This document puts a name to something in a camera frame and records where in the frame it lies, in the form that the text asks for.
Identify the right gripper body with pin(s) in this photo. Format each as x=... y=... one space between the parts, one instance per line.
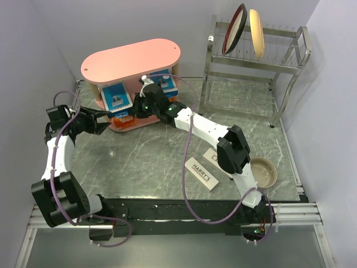
x=143 y=109

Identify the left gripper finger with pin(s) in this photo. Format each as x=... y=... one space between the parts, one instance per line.
x=99 y=127
x=96 y=113

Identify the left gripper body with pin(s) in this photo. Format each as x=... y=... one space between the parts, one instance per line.
x=83 y=122

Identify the orange Gillette box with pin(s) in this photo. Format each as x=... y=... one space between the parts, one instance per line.
x=121 y=123
x=174 y=99

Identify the pink three-tier shelf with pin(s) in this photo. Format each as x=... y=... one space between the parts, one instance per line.
x=127 y=64

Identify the blue Harry's razor box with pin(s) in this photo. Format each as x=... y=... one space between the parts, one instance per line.
x=166 y=82

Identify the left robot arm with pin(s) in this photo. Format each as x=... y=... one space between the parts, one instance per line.
x=58 y=194

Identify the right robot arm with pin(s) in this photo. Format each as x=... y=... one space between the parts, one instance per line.
x=233 y=152

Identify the white Harry's box right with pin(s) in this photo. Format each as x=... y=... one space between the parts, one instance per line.
x=212 y=157

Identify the white harry's box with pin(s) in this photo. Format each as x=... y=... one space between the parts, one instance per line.
x=201 y=173
x=212 y=157

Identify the white Harry's box left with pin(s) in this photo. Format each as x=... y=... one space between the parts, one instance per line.
x=201 y=173

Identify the metal dish rack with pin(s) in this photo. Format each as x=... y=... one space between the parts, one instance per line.
x=239 y=83

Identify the dark red plate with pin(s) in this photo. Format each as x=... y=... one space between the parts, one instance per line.
x=235 y=29

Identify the cream yellow plate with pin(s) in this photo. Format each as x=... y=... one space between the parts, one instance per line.
x=257 y=34

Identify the beige bowl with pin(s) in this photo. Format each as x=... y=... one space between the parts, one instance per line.
x=264 y=172

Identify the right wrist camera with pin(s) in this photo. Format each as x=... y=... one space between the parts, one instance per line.
x=145 y=82

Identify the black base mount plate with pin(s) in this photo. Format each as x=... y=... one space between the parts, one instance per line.
x=172 y=217

